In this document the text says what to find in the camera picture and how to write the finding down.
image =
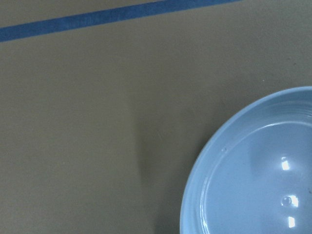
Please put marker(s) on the blue plate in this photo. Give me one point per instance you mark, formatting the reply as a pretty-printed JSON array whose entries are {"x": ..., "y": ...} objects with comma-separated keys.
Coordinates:
[{"x": 254, "y": 175}]

